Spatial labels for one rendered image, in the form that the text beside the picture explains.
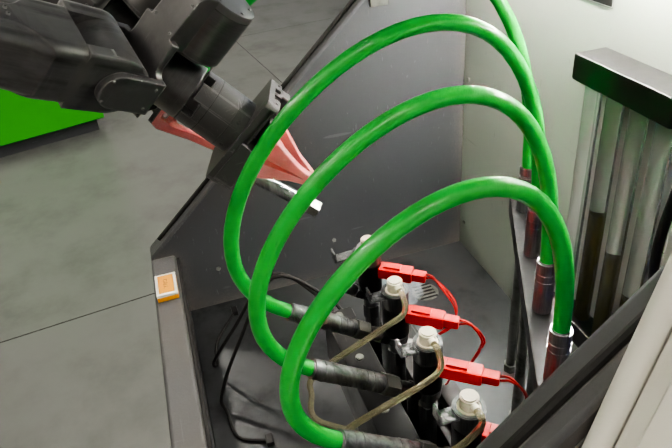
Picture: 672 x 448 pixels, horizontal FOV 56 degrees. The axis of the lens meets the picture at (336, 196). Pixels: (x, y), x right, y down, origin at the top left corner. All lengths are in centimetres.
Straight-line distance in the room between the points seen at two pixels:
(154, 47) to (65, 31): 8
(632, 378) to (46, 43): 44
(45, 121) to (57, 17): 346
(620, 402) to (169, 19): 44
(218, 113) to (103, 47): 12
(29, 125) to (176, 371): 324
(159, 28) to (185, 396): 44
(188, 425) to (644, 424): 52
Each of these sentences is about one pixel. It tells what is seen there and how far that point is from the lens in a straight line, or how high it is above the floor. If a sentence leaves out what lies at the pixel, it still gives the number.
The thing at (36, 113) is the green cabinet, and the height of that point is 21.
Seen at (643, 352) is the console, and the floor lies 127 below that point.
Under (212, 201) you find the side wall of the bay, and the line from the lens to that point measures 100.
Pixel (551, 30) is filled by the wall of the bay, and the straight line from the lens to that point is 83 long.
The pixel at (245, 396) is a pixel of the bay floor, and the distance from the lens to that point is 95.
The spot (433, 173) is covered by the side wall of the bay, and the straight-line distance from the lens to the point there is 110.
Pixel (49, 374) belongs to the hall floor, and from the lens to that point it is 240.
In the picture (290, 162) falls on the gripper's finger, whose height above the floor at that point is 124.
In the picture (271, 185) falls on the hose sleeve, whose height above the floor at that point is 115.
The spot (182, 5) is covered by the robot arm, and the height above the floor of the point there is 140.
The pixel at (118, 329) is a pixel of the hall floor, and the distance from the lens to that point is 246.
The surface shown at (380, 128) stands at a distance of 46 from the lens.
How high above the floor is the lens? 153
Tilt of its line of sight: 31 degrees down
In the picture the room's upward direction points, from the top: 5 degrees counter-clockwise
